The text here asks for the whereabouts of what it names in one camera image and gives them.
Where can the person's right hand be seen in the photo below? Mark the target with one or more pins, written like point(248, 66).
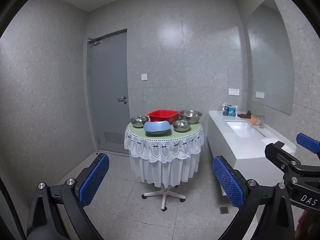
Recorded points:
point(307, 226)

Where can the door vent grille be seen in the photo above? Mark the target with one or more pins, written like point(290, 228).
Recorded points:
point(113, 137)

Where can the red plastic basin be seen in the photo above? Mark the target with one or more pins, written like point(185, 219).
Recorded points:
point(162, 116)

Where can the white light switch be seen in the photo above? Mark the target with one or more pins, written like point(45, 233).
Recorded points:
point(144, 77)

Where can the brown cloth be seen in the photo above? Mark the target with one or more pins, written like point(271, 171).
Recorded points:
point(245, 115)

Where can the metal faucet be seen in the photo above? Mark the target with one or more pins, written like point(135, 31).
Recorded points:
point(262, 121)

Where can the door closer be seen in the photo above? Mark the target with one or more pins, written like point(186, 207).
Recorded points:
point(94, 41)

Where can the white vanity counter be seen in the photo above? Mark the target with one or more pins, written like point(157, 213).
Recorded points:
point(225, 142)

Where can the green checkered table mat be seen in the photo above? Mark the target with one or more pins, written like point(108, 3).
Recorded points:
point(136, 133)

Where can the blue plastic basin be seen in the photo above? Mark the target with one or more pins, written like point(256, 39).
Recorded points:
point(156, 128)

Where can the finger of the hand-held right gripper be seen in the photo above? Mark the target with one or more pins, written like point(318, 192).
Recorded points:
point(277, 152)
point(308, 142)

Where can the white star table base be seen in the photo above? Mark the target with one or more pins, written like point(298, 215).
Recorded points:
point(163, 196)

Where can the small steel bowl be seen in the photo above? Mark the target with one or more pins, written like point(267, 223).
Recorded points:
point(139, 122)
point(181, 126)

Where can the wall mirror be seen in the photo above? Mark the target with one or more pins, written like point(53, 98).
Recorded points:
point(270, 62)

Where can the white wall socket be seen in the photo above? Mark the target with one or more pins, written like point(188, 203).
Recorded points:
point(236, 92)
point(231, 92)

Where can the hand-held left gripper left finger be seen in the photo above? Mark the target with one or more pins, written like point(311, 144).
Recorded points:
point(93, 180)

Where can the grey door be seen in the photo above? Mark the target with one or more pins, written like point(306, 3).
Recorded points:
point(107, 85)

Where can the floor drain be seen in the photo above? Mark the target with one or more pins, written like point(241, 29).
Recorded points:
point(224, 210)

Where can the large steel bowl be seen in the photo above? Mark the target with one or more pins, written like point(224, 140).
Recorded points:
point(190, 117)

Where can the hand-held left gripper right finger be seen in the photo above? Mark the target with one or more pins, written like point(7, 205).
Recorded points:
point(227, 180)

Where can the blue tissue pack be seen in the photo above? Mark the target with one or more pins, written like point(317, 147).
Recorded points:
point(229, 110)

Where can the white sink basin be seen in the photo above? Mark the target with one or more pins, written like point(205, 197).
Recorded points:
point(243, 129)

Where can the white lace tablecloth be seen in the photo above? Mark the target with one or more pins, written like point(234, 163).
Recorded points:
point(165, 162)

